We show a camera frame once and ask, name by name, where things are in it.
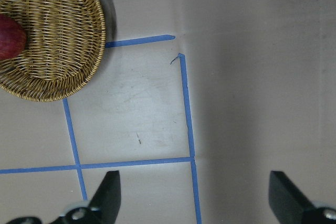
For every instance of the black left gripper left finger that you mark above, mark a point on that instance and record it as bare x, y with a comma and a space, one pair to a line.
104, 205

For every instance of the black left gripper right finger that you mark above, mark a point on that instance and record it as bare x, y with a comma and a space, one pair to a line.
290, 205

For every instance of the wicker basket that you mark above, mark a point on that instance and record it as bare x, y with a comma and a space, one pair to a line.
65, 44

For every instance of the dark red apple in basket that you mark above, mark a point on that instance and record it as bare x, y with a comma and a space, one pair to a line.
13, 38

